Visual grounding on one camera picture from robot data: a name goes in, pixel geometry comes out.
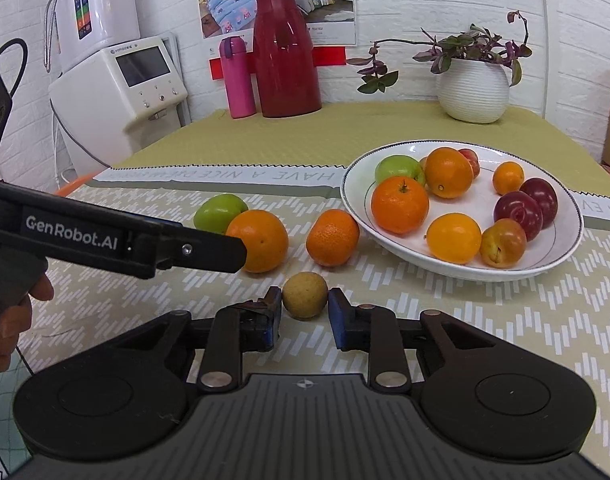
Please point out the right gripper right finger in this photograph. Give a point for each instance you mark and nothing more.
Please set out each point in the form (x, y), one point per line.
(373, 330)

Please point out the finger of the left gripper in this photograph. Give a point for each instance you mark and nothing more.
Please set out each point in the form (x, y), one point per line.
(159, 245)

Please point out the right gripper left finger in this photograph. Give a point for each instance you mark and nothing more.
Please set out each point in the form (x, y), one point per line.
(249, 326)

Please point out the small brown longan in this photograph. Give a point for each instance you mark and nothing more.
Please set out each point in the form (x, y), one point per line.
(305, 295)

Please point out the large orange back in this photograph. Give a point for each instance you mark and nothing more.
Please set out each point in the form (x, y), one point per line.
(264, 237)

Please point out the large orange with stem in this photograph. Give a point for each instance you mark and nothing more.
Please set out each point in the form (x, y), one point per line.
(399, 205)

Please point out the red yellow plum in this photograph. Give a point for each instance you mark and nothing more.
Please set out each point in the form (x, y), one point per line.
(503, 244)

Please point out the green fruit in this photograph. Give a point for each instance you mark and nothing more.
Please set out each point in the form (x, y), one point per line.
(399, 166)
(217, 212)

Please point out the dark red plum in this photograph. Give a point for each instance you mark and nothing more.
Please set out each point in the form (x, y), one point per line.
(523, 209)
(544, 195)

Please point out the small orange front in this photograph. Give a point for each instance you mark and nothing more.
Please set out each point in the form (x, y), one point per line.
(508, 177)

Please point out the small orange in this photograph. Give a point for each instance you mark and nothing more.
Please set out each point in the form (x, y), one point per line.
(508, 177)
(333, 238)

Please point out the yellow orange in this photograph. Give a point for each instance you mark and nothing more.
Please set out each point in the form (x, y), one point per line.
(454, 238)

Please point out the person left hand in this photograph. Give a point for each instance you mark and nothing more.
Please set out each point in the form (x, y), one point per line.
(18, 318)

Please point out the small orange top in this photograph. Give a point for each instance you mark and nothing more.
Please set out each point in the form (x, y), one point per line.
(333, 238)

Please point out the white water dispenser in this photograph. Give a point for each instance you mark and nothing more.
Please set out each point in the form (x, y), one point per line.
(118, 101)

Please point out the white porcelain plate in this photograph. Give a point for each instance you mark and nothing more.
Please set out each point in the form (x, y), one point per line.
(551, 247)

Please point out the pink thermos bottle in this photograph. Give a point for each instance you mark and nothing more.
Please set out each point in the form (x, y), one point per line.
(239, 89)

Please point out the red thermos jug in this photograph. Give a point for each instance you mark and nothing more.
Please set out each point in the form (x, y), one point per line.
(283, 53)

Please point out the white water purifier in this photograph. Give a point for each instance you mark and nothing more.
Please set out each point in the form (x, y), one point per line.
(87, 26)

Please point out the white plant pot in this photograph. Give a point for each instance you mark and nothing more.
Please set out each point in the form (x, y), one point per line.
(474, 91)

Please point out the purple green plant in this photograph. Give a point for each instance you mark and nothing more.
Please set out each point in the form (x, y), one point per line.
(477, 44)

